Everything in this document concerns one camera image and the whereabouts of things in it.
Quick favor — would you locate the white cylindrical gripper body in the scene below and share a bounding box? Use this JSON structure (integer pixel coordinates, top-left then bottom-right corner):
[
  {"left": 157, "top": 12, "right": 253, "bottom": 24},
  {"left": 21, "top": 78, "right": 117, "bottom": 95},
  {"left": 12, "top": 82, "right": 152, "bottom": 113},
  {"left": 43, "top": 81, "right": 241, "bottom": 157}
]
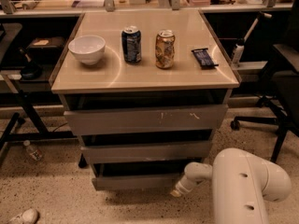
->
[{"left": 170, "top": 175, "right": 204, "bottom": 197}]

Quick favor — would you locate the grey bottom drawer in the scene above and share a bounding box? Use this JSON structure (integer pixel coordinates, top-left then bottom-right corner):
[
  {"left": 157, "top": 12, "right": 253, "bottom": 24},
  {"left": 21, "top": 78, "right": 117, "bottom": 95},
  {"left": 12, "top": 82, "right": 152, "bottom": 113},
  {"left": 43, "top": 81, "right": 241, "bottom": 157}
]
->
[{"left": 92, "top": 160, "right": 190, "bottom": 190}]

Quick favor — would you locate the grey drawer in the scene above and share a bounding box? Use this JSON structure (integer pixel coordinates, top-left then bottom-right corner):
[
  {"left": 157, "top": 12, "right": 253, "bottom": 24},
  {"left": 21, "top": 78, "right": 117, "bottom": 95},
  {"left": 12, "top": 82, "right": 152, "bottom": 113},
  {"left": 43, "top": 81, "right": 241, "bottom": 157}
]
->
[
  {"left": 64, "top": 89, "right": 227, "bottom": 135},
  {"left": 81, "top": 130, "right": 212, "bottom": 163},
  {"left": 92, "top": 160, "right": 190, "bottom": 190}
]

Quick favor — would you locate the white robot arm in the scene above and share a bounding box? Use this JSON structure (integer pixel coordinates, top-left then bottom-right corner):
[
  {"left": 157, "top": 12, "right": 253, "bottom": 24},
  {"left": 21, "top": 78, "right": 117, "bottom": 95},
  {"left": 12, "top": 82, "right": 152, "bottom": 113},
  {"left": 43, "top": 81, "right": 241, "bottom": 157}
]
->
[{"left": 171, "top": 148, "right": 292, "bottom": 224}]

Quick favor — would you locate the grey middle drawer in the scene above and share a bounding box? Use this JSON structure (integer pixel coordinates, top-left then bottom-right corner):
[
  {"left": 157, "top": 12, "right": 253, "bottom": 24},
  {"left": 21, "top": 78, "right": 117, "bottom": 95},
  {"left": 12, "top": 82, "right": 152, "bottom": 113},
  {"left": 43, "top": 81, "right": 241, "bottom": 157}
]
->
[{"left": 81, "top": 130, "right": 212, "bottom": 163}]

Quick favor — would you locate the grey drawer cabinet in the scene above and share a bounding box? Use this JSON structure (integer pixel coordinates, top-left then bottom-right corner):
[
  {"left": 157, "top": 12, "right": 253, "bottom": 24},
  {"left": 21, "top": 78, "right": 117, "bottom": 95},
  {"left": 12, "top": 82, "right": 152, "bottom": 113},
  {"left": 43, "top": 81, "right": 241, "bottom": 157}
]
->
[{"left": 49, "top": 8, "right": 242, "bottom": 173}]

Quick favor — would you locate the grey top drawer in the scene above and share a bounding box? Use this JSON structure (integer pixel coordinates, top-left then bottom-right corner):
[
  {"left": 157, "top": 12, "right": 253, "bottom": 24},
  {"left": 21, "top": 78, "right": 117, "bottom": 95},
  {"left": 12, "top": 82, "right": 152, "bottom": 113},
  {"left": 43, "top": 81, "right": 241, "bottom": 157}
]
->
[{"left": 64, "top": 89, "right": 227, "bottom": 135}]

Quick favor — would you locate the dark blue snack bar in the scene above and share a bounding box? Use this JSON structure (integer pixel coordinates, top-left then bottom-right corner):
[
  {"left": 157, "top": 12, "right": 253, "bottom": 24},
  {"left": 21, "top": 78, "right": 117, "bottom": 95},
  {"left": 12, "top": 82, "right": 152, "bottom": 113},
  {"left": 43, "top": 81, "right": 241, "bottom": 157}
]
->
[{"left": 192, "top": 48, "right": 218, "bottom": 69}]

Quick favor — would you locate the black office chair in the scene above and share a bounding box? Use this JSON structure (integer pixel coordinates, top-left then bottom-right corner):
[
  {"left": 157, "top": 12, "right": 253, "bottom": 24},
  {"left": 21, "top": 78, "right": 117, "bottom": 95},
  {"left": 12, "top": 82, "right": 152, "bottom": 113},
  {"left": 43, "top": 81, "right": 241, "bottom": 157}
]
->
[{"left": 231, "top": 0, "right": 299, "bottom": 162}]

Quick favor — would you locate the gold soda can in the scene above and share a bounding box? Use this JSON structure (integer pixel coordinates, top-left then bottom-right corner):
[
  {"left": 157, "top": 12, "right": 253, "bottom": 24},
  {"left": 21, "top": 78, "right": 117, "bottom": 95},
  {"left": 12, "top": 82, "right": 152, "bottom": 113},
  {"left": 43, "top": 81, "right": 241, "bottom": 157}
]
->
[{"left": 155, "top": 29, "right": 176, "bottom": 69}]

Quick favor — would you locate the blue soda can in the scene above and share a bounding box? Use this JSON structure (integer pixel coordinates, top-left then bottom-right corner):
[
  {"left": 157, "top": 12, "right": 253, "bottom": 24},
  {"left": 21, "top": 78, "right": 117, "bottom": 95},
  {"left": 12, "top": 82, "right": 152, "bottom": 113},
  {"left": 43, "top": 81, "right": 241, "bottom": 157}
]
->
[{"left": 121, "top": 25, "right": 141, "bottom": 63}]

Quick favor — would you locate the white shoe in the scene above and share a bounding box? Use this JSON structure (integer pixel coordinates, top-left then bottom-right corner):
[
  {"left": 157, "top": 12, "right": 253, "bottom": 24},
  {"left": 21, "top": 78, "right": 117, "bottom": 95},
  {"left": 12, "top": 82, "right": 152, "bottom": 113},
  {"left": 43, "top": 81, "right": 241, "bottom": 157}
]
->
[{"left": 7, "top": 208, "right": 39, "bottom": 224}]

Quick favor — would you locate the plastic water bottle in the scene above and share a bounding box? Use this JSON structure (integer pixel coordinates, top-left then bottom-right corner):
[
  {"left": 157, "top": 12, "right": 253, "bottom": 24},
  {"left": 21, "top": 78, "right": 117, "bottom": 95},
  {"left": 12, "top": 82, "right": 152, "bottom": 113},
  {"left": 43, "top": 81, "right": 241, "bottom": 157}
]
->
[{"left": 23, "top": 140, "right": 43, "bottom": 161}]

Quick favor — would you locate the white ceramic bowl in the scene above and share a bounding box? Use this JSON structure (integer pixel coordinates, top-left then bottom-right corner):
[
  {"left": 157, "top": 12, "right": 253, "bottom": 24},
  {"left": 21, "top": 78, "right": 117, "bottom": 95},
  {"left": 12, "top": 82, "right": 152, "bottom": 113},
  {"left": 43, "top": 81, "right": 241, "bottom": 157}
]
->
[{"left": 68, "top": 35, "right": 106, "bottom": 65}]

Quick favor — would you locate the black joystick device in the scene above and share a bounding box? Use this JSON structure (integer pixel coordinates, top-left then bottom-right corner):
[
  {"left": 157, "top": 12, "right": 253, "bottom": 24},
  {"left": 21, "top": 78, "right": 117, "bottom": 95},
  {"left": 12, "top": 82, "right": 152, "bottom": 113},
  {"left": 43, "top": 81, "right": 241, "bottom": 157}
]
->
[{"left": 19, "top": 48, "right": 42, "bottom": 80}]

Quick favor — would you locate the black box on shelf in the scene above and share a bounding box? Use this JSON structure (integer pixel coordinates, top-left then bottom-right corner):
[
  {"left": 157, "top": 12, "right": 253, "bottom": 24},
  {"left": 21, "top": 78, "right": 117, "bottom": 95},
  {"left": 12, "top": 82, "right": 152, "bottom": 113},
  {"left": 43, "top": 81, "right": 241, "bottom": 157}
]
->
[{"left": 26, "top": 36, "right": 65, "bottom": 63}]

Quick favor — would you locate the black table leg frame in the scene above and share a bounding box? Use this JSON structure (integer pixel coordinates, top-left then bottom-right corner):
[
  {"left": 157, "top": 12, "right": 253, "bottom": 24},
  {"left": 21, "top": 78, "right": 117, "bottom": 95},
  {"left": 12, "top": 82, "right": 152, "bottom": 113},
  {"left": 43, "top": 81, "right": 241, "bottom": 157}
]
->
[{"left": 0, "top": 73, "right": 78, "bottom": 152}]

